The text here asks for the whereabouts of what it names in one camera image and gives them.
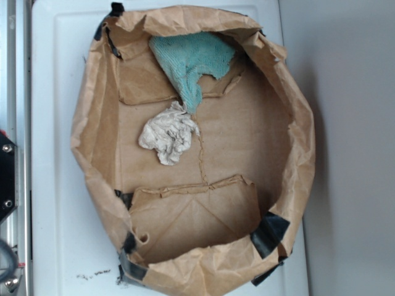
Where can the crumpled white paper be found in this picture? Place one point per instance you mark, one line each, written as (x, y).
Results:
(169, 133)

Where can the brown paper bag tray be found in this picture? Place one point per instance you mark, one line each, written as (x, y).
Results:
(176, 231)

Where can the teal green cloth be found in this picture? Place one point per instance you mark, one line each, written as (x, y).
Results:
(186, 58)

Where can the white plastic tray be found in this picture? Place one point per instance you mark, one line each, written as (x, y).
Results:
(72, 254)

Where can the black metal bracket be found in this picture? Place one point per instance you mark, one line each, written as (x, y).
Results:
(8, 176)

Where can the aluminium rail frame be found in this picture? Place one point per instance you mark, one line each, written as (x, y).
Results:
(16, 249)

